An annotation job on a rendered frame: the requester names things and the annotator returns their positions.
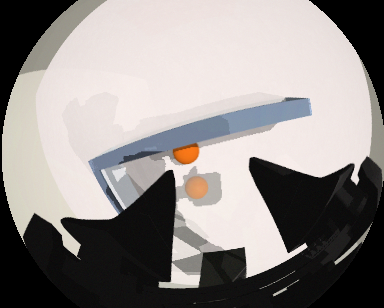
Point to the blue-grey l-shaped wall trim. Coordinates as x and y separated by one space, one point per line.
205 129

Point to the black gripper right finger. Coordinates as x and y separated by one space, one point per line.
295 200

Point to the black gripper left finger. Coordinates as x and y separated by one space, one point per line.
143 232

